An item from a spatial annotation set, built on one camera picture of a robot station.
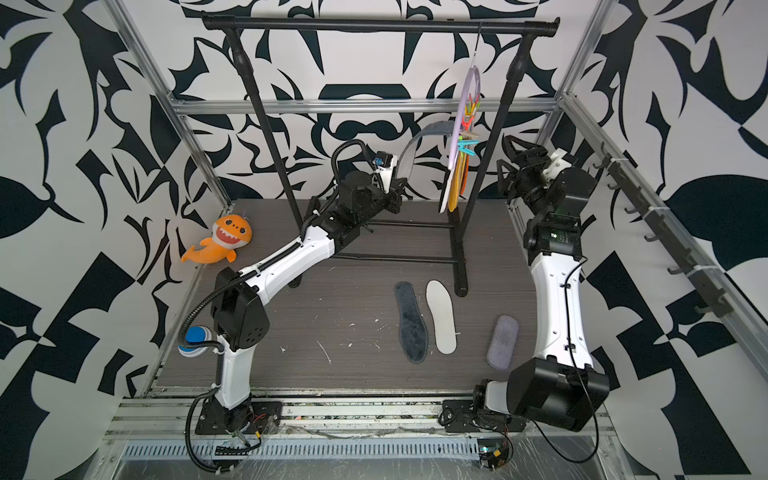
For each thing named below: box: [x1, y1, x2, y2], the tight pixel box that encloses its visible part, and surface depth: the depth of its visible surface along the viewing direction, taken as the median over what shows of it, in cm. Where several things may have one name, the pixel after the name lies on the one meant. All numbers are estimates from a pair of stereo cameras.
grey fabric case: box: [486, 314, 519, 371], surface depth 85 cm
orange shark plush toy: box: [180, 214, 253, 265], surface depth 103 cm
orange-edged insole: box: [425, 279, 457, 355], surface depth 93 cm
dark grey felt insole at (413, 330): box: [394, 281, 429, 364], surface depth 91 cm
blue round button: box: [178, 325, 212, 358], surface depth 87 cm
